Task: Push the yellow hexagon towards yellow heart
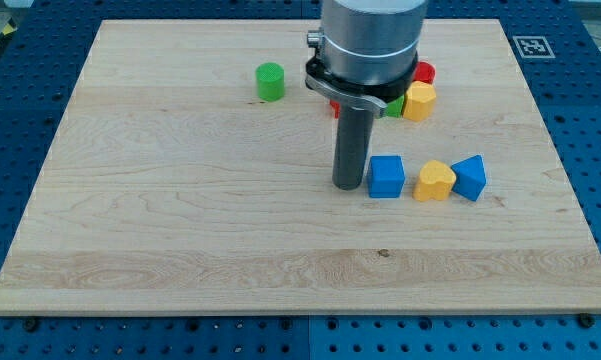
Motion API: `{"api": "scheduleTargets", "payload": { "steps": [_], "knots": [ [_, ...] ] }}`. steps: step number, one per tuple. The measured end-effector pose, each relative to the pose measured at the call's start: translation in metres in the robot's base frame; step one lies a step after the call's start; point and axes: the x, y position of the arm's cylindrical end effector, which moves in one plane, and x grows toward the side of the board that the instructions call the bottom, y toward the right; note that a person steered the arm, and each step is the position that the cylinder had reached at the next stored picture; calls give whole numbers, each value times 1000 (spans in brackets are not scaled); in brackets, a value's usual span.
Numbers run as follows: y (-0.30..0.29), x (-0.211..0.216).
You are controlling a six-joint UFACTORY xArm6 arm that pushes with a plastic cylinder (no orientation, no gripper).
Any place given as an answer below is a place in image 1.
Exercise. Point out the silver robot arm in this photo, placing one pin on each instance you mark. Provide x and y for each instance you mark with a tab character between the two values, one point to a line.
368	42

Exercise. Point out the green block behind arm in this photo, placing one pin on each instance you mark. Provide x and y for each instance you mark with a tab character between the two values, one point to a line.
395	107

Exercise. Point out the yellow heart block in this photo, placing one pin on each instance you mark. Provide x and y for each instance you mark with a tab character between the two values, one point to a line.
434	182

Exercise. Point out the yellow hexagon block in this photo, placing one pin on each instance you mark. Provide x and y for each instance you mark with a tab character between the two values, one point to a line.
420	100

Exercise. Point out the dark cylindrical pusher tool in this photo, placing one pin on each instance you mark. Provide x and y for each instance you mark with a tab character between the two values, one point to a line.
351	149

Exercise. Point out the red block behind tool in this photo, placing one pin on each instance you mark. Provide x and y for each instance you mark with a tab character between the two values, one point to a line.
335	107

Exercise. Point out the blue cube block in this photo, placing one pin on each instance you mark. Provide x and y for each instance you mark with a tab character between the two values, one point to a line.
386	176

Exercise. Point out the wooden board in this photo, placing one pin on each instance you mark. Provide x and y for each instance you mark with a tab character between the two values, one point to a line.
172	189

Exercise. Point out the green cylinder block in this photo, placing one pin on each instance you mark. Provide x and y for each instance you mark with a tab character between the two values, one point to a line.
270	81

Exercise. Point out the red cylinder block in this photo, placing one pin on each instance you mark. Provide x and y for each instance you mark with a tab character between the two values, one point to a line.
425	72

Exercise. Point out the blue triangle block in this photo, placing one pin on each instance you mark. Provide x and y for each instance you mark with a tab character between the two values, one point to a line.
470	177

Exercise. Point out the white fiducial marker tag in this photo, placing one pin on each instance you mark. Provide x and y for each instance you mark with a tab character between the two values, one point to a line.
533	47

